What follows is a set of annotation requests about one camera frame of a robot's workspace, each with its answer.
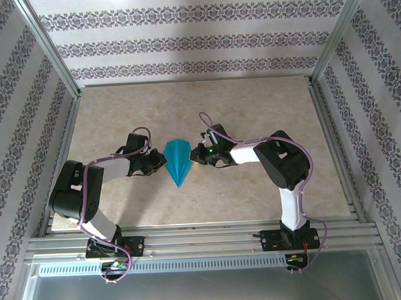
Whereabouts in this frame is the blue paper sheet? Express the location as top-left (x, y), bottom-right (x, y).
top-left (163, 138), bottom-right (194, 189)

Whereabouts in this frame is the grey metal sheet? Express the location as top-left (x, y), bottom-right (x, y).
top-left (16, 264), bottom-right (400, 300)

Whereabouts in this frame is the small electronics board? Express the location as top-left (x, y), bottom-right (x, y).
top-left (100, 260), bottom-right (132, 272)
top-left (285, 252), bottom-right (308, 265)

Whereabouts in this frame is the thin aluminium rail at wall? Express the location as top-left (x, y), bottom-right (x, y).
top-left (81, 74), bottom-right (314, 89)

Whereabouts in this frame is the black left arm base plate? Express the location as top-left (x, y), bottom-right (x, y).
top-left (86, 235), bottom-right (146, 260)

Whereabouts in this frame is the aluminium side rail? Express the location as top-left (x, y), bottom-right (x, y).
top-left (308, 81), bottom-right (367, 224)
top-left (32, 94), bottom-right (88, 238)

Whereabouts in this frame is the aluminium rail under arm bases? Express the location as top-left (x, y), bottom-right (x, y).
top-left (22, 216), bottom-right (386, 264)

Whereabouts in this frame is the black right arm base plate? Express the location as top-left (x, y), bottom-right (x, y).
top-left (252, 228), bottom-right (320, 253)

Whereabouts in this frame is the slotted grey cable duct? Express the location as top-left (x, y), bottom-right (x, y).
top-left (36, 254), bottom-right (290, 278)

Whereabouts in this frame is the aluminium frame post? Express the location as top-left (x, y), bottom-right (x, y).
top-left (306, 0), bottom-right (374, 88)
top-left (12, 0), bottom-right (84, 102)

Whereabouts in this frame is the aluminium lower frame bar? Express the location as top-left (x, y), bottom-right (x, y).
top-left (371, 250), bottom-right (401, 300)
top-left (13, 262), bottom-right (40, 300)

